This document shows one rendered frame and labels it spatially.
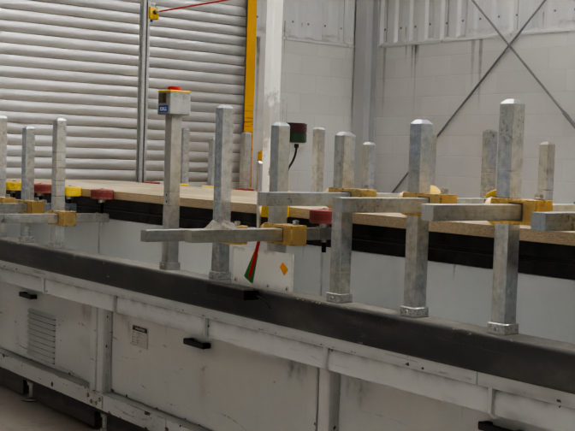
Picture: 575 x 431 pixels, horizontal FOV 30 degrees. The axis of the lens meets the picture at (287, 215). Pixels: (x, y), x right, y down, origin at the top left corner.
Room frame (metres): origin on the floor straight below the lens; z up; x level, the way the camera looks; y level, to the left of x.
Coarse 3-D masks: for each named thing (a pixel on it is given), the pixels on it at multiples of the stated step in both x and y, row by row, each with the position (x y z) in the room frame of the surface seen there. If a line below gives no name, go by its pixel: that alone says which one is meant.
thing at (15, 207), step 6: (0, 204) 3.78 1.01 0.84; (6, 204) 3.79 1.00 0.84; (12, 204) 3.81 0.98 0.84; (18, 204) 3.82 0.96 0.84; (24, 204) 3.83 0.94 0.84; (48, 204) 3.89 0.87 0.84; (66, 204) 3.93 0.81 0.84; (72, 204) 3.95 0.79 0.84; (0, 210) 3.78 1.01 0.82; (6, 210) 3.79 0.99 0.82; (12, 210) 3.81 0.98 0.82; (18, 210) 3.82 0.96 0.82; (24, 210) 3.83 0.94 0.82; (72, 210) 3.95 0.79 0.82
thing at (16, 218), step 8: (0, 216) 3.52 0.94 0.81; (8, 216) 3.53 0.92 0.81; (16, 216) 3.55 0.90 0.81; (24, 216) 3.57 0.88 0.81; (32, 216) 3.58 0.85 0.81; (40, 216) 3.60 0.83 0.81; (48, 216) 3.62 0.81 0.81; (56, 216) 3.64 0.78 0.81; (80, 216) 3.69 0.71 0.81; (88, 216) 3.71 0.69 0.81; (96, 216) 3.73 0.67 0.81; (104, 216) 3.75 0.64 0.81
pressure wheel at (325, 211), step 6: (312, 210) 2.74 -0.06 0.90; (318, 210) 2.72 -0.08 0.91; (324, 210) 2.72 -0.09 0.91; (330, 210) 2.72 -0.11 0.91; (312, 216) 2.73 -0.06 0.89; (318, 216) 2.72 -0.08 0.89; (324, 216) 2.72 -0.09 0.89; (330, 216) 2.72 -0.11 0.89; (312, 222) 2.74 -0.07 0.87; (318, 222) 2.72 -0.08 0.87; (324, 222) 2.72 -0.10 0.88; (330, 222) 2.72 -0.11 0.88; (324, 246) 2.75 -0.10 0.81
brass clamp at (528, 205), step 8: (488, 200) 2.14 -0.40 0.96; (496, 200) 2.12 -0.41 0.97; (504, 200) 2.10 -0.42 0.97; (512, 200) 2.08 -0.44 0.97; (520, 200) 2.07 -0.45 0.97; (528, 200) 2.05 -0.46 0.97; (536, 200) 2.04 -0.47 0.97; (544, 200) 2.05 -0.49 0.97; (528, 208) 2.05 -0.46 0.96; (536, 208) 2.04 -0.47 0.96; (544, 208) 2.05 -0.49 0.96; (552, 208) 2.07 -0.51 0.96; (528, 216) 2.05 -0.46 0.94; (512, 224) 2.09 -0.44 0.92; (520, 224) 2.07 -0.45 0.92; (528, 224) 2.05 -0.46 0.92
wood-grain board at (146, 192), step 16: (128, 192) 3.70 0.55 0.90; (144, 192) 3.72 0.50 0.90; (160, 192) 3.77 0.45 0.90; (192, 192) 3.88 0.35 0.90; (208, 192) 3.94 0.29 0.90; (240, 192) 4.06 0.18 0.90; (256, 192) 4.12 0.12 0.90; (208, 208) 3.30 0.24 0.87; (240, 208) 3.17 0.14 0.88; (256, 208) 3.11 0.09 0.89; (304, 208) 2.94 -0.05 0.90; (320, 208) 2.97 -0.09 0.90; (368, 224) 2.73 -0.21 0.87; (384, 224) 2.68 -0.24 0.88; (400, 224) 2.63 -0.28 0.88; (432, 224) 2.55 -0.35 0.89; (448, 224) 2.51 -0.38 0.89; (464, 224) 2.47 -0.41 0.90; (480, 224) 2.43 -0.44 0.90; (528, 240) 2.32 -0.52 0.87; (544, 240) 2.28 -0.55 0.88; (560, 240) 2.25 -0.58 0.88
